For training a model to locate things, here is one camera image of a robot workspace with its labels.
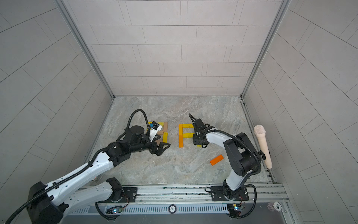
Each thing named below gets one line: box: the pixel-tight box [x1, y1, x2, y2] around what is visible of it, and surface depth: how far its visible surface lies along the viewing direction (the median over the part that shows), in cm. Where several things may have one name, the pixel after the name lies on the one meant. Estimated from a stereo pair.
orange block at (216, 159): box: [209, 154, 225, 166], surface depth 86 cm
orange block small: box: [178, 124, 183, 136], surface depth 98 cm
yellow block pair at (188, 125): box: [182, 123, 194, 129], surface depth 100 cm
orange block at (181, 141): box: [178, 134, 185, 148], surface depth 93 cm
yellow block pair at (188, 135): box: [182, 132, 195, 139], surface depth 95 cm
